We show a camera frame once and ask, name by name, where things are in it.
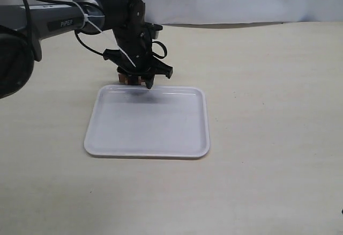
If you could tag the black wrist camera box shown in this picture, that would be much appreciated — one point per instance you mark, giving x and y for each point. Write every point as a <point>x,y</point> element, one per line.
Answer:
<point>153,30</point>

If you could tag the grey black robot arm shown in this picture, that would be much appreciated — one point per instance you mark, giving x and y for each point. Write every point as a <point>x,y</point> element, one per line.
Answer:
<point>24,26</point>

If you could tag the white rectangular plastic tray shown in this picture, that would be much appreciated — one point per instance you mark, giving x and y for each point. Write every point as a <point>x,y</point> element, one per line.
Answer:
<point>136,122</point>

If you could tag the white cable tie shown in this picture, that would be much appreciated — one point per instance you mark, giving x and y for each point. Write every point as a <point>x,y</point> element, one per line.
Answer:
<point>87,20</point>

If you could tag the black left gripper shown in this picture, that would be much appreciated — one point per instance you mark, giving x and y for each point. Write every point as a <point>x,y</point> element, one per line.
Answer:
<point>126,18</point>

